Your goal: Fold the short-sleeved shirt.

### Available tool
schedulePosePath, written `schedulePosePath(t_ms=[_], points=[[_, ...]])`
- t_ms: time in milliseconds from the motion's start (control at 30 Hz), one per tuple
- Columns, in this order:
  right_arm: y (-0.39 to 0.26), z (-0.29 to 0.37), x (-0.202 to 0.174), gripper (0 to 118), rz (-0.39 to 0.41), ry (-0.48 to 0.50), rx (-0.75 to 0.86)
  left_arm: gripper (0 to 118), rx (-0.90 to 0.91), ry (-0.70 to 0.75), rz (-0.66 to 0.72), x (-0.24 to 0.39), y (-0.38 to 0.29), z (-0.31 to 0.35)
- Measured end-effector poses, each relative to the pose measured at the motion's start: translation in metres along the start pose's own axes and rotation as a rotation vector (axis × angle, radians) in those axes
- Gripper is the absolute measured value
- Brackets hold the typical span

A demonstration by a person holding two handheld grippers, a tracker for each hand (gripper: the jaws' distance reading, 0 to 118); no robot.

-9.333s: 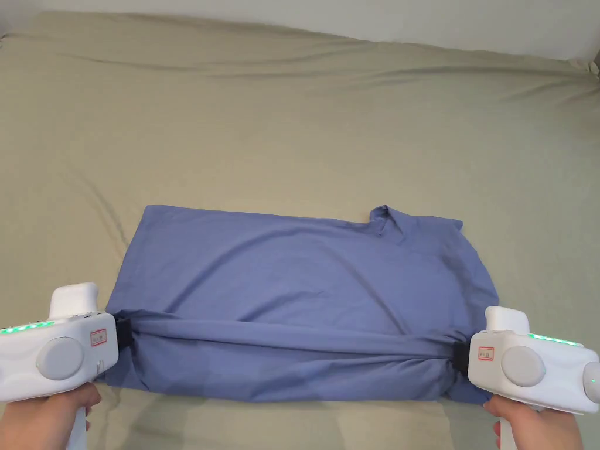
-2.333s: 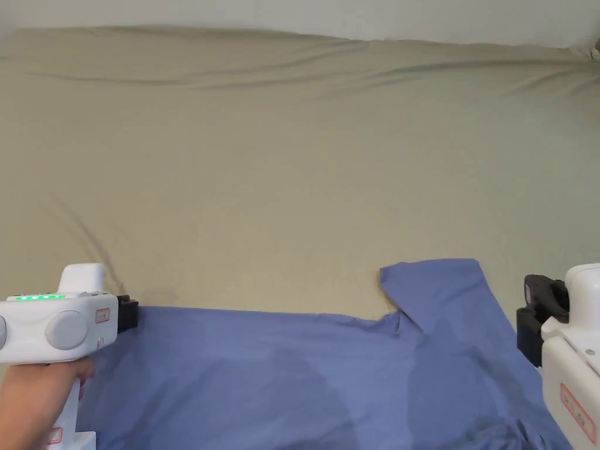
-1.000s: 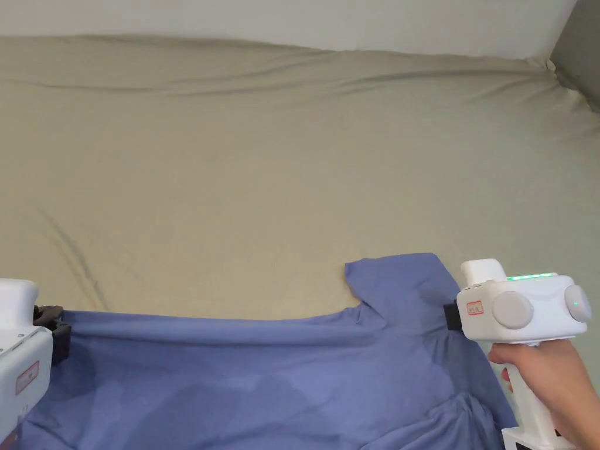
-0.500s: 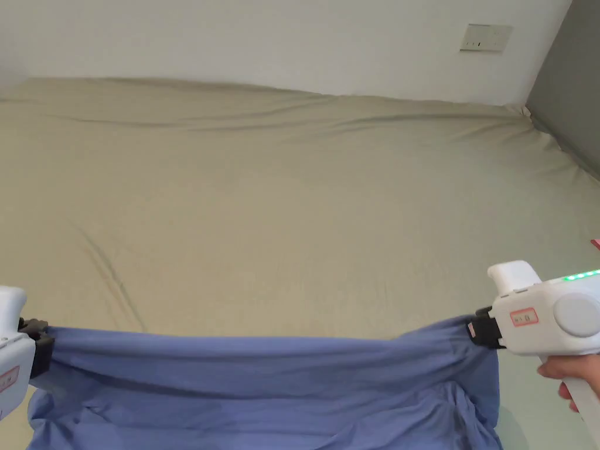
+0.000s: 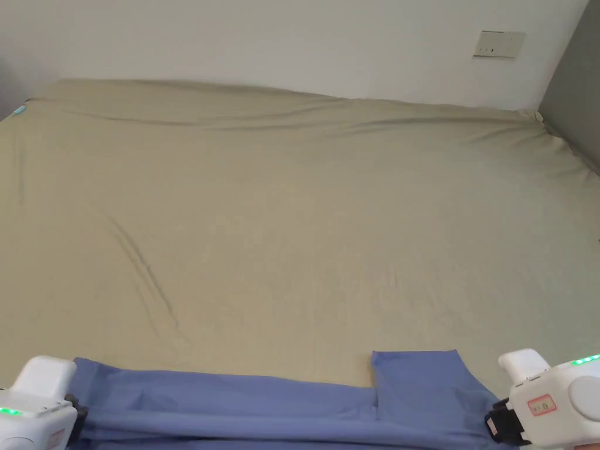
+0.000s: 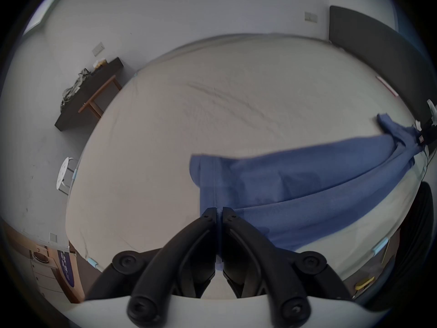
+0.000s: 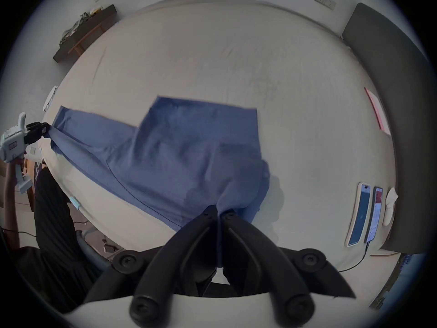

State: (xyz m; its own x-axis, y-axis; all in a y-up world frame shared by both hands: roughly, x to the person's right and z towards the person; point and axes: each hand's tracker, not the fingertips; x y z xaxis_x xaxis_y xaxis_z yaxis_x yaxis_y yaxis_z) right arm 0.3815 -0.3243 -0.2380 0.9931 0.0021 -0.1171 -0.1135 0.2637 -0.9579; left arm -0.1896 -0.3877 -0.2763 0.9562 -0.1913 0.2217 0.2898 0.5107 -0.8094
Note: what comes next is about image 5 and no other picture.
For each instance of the blue garment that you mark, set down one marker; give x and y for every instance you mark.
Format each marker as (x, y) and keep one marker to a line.
(262, 408)

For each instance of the bed with beige sheet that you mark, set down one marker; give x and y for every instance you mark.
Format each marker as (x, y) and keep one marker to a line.
(300, 225)

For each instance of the grey padded headboard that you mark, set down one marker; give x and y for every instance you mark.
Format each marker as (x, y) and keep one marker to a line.
(574, 79)

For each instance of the small turquoise object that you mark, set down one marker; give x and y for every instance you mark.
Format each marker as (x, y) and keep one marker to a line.
(19, 111)

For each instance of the white wall switch panel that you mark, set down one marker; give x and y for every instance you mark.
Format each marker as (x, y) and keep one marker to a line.
(498, 45)

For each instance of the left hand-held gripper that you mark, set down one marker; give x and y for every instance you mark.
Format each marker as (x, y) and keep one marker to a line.
(35, 403)

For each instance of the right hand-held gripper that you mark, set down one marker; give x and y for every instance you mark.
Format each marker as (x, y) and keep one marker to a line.
(548, 403)

